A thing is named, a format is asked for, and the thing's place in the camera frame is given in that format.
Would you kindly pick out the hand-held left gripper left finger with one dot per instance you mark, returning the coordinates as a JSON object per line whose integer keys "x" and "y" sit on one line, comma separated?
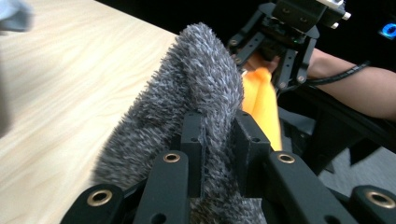
{"x": 196, "y": 149}

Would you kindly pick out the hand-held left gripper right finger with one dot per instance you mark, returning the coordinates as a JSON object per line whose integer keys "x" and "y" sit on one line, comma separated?
{"x": 250, "y": 155}

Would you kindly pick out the orange plush toy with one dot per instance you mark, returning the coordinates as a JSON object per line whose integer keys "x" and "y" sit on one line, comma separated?
{"x": 263, "y": 102}

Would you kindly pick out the grey fluffy cloth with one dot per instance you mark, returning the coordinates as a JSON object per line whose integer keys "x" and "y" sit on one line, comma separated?
{"x": 186, "y": 87}

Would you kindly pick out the black metal frame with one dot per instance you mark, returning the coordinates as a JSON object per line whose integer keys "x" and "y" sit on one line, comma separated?
{"x": 336, "y": 133}

